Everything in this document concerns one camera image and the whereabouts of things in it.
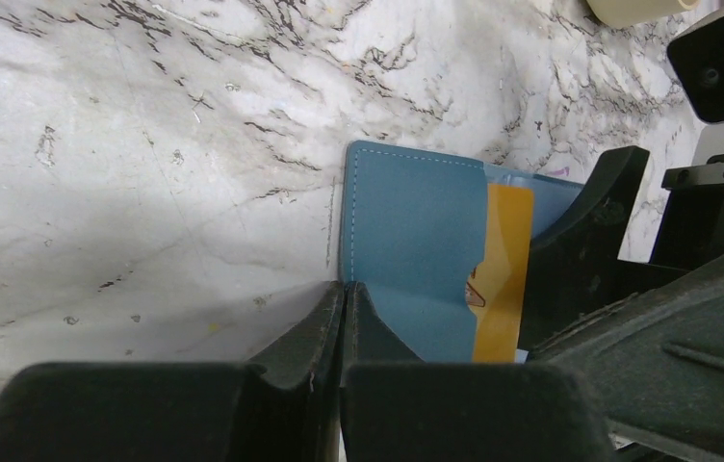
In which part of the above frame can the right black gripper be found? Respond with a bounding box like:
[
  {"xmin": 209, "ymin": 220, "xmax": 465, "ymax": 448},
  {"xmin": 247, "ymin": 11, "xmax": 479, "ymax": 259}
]
[{"xmin": 518, "ymin": 146, "xmax": 724, "ymax": 461}]

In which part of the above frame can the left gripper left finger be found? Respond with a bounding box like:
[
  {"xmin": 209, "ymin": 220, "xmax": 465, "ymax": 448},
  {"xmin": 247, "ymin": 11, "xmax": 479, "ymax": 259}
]
[{"xmin": 0, "ymin": 281, "xmax": 345, "ymax": 461}]

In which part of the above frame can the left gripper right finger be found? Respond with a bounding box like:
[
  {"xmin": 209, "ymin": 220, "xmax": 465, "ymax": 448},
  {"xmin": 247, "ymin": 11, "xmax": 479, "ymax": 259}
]
[{"xmin": 341, "ymin": 283, "xmax": 616, "ymax": 461}]

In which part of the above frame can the blue leather card holder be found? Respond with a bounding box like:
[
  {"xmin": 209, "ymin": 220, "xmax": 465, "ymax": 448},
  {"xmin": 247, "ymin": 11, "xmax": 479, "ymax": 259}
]
[{"xmin": 340, "ymin": 141, "xmax": 582, "ymax": 362}]

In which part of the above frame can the yellow oval tray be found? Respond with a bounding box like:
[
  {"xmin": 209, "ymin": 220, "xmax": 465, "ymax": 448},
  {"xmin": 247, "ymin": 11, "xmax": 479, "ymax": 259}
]
[{"xmin": 586, "ymin": 0, "xmax": 700, "ymax": 29}]

